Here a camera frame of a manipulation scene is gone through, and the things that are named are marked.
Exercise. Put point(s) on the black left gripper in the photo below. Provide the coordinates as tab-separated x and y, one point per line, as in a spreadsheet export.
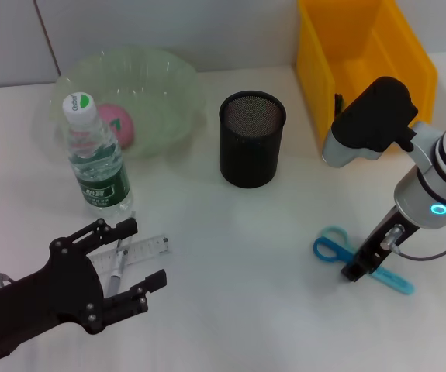
44	302

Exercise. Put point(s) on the yellow plastic storage bin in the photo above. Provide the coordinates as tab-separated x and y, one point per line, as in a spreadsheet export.
323	58

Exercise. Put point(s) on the silver ballpoint pen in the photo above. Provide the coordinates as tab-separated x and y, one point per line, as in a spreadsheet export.
116	279

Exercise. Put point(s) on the clear plastic ruler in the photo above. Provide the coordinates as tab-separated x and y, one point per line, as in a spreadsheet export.
149	248

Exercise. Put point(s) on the green plastic wrapper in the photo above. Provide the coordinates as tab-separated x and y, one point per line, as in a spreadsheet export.
338	102

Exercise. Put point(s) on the black mesh pen holder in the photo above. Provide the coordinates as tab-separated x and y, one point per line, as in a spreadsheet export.
249	155

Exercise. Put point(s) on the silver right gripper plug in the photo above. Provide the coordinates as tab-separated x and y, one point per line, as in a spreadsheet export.
391	237

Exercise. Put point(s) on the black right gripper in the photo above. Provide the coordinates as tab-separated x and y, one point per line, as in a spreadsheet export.
385	236

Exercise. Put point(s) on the blue plastic scissors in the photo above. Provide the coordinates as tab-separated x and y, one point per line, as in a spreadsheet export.
329	248

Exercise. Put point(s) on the translucent green plastic bowl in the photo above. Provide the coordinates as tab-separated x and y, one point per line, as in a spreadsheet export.
160	85

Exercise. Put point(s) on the pink toy peach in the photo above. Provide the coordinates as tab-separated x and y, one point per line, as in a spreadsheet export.
123	128

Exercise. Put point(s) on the clear green-label water bottle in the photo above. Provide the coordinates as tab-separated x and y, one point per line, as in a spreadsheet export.
98	170

